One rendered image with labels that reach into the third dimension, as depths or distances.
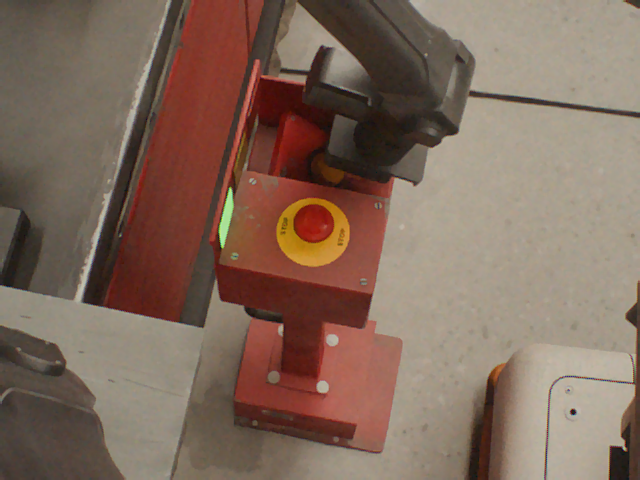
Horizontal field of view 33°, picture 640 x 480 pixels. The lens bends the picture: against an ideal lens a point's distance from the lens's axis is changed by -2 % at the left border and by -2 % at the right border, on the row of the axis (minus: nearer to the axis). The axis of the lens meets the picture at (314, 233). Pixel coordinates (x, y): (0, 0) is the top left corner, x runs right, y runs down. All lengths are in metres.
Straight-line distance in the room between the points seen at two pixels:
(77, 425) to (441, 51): 0.51
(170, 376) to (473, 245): 1.19
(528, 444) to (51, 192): 0.82
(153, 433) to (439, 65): 0.37
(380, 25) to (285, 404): 0.98
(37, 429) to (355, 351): 1.27
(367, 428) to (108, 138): 0.92
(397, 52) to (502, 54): 1.28
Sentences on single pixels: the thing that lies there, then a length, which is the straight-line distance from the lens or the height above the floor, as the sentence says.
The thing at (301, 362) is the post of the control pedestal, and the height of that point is 0.20.
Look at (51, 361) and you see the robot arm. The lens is 0.57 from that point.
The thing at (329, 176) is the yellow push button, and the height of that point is 0.73.
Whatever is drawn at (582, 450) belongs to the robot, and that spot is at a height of 0.28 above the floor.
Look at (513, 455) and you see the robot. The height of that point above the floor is 0.26.
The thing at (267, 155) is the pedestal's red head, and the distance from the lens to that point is 1.21.
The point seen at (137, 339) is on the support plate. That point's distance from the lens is 0.83.
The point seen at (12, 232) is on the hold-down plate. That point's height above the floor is 0.91.
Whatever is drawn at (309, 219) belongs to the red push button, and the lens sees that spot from 1.06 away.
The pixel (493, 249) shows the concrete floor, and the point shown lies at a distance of 1.95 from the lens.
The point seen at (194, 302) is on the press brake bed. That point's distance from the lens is 1.84.
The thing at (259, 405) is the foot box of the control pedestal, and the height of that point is 0.12.
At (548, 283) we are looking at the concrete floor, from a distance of 1.95.
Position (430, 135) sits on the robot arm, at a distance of 0.95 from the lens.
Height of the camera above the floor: 1.79
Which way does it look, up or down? 68 degrees down
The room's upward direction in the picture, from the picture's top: 4 degrees clockwise
